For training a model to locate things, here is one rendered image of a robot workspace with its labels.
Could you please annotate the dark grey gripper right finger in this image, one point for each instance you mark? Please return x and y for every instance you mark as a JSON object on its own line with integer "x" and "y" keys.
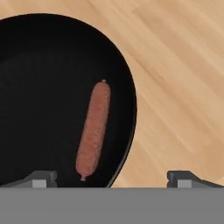
{"x": 181, "y": 178}

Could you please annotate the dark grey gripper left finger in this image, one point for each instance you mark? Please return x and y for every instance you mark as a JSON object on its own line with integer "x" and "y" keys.
{"x": 43, "y": 178}

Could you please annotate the reddish brown sausage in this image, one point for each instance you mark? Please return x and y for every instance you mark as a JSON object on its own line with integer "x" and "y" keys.
{"x": 94, "y": 128}

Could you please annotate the black round bowl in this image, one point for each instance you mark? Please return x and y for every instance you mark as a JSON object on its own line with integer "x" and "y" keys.
{"x": 43, "y": 96}

